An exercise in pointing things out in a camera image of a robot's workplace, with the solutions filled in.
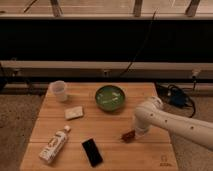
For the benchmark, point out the clear plastic cup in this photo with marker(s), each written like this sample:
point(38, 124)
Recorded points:
point(59, 90)

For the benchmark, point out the black smartphone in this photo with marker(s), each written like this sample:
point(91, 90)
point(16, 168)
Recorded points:
point(92, 152)

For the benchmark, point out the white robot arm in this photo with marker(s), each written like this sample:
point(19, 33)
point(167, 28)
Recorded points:
point(150, 112)

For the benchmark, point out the green ceramic bowl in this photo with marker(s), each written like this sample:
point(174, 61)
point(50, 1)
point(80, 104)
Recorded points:
point(110, 98)

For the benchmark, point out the white sponge block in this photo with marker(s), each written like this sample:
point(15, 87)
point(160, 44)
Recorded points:
point(74, 112)

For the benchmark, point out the white plastic bottle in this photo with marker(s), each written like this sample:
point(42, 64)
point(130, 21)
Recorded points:
point(50, 151)

